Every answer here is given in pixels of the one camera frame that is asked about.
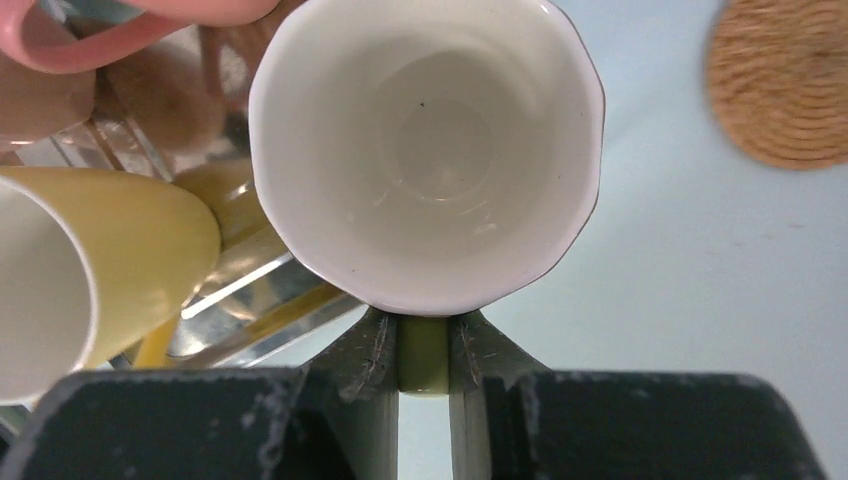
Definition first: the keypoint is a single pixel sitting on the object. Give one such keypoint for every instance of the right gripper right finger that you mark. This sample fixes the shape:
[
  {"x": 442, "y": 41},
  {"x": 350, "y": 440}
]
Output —
[{"x": 512, "y": 417}]

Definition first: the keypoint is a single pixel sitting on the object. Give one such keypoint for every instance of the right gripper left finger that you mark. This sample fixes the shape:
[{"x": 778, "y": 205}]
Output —
[{"x": 335, "y": 417}]

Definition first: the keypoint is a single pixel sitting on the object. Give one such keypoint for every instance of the light yellow-green cup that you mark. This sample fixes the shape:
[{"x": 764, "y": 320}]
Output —
[{"x": 427, "y": 157}]

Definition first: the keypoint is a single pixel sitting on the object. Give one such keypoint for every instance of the woven rattan coaster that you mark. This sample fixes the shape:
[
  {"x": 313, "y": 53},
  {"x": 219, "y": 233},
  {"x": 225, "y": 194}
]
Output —
[{"x": 776, "y": 79}]

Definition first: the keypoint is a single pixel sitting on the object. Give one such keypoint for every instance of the yellow cup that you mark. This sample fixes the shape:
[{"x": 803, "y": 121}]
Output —
[{"x": 91, "y": 261}]

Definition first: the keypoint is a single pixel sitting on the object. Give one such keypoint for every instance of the pink cup rear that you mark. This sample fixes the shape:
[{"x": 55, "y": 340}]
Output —
[{"x": 157, "y": 20}]

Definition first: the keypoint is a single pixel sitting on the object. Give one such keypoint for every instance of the metal tray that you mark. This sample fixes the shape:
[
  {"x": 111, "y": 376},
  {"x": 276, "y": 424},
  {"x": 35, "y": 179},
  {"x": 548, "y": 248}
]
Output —
[{"x": 177, "y": 111}]

